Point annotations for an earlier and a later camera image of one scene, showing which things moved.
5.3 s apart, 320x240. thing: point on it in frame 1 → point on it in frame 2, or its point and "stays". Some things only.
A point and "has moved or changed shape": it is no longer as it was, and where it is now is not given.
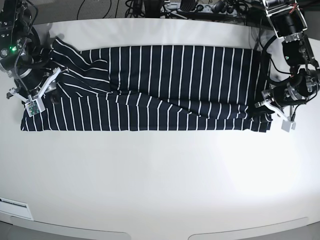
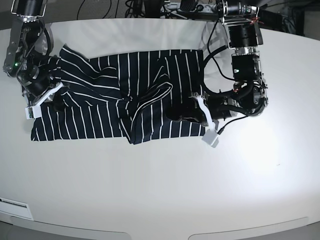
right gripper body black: (296, 90) → (218, 105)
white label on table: (16, 208) stays
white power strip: (210, 8) stays
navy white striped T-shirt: (155, 88) has moved or changed shape
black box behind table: (257, 17) stays
